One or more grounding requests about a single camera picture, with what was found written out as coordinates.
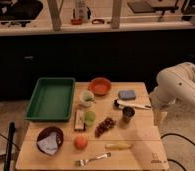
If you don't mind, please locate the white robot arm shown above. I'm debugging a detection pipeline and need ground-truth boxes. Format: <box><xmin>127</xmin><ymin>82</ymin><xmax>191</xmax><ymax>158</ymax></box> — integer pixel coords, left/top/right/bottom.
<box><xmin>149</xmin><ymin>62</ymin><xmax>195</xmax><ymax>126</ymax></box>

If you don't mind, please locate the dark metal cup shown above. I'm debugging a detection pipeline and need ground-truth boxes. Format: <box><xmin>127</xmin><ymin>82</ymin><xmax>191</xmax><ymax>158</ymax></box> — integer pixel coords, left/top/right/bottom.
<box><xmin>122</xmin><ymin>107</ymin><xmax>135</xmax><ymax>123</ymax></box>

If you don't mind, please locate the orange bowl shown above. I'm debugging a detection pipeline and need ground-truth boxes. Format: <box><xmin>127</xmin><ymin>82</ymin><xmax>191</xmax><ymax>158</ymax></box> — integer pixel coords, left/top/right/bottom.
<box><xmin>88</xmin><ymin>77</ymin><xmax>111</xmax><ymax>96</ymax></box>

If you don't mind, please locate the black pole left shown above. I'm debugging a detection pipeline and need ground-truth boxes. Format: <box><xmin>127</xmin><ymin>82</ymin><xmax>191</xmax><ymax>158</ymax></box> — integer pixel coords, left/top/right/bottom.
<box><xmin>3</xmin><ymin>122</ymin><xmax>16</xmax><ymax>171</ymax></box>

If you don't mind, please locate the silver fork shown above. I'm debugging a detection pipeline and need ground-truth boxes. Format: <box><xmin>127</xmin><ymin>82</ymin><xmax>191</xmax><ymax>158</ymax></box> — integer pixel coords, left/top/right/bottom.
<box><xmin>74</xmin><ymin>152</ymin><xmax>111</xmax><ymax>166</ymax></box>

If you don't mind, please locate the dark bowl with white cloth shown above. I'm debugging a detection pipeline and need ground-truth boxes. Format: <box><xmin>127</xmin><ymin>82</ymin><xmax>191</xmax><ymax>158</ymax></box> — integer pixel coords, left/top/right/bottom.
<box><xmin>36</xmin><ymin>126</ymin><xmax>63</xmax><ymax>156</ymax></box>

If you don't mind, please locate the black office chair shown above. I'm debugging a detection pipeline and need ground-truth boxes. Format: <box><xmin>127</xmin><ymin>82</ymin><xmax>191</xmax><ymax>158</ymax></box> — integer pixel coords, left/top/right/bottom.
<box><xmin>0</xmin><ymin>0</ymin><xmax>43</xmax><ymax>27</ymax></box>

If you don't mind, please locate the black cable on floor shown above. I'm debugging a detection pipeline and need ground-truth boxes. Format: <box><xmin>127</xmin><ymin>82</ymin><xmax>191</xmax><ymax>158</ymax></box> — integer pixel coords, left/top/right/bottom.
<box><xmin>160</xmin><ymin>132</ymin><xmax>195</xmax><ymax>171</ymax></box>

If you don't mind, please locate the orange fruit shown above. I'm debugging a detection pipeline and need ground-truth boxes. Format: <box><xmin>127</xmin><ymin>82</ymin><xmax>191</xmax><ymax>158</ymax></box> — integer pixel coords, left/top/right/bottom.
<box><xmin>74</xmin><ymin>135</ymin><xmax>88</xmax><ymax>150</ymax></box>

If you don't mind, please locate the green plastic tray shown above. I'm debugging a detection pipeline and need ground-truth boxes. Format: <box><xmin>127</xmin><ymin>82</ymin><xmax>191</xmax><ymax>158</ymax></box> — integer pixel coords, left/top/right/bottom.
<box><xmin>25</xmin><ymin>77</ymin><xmax>75</xmax><ymax>122</ymax></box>

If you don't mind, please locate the bunch of dark grapes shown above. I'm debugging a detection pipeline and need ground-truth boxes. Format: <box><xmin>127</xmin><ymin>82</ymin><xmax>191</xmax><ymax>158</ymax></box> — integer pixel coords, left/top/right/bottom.
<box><xmin>95</xmin><ymin>117</ymin><xmax>116</xmax><ymax>137</ymax></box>

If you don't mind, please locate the red object on shelf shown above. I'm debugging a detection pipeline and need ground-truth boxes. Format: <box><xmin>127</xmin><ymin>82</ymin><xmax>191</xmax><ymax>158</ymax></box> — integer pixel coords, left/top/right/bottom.
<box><xmin>71</xmin><ymin>18</ymin><xmax>83</xmax><ymax>25</ymax></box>

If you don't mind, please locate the brown white sponge block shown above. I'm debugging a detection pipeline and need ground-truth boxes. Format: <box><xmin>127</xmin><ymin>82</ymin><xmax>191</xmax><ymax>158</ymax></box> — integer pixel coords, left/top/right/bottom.
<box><xmin>74</xmin><ymin>109</ymin><xmax>85</xmax><ymax>131</ymax></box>

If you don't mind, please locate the blue sponge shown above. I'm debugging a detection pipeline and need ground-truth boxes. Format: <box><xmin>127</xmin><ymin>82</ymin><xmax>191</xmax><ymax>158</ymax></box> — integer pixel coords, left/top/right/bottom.
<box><xmin>118</xmin><ymin>90</ymin><xmax>136</xmax><ymax>100</ymax></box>

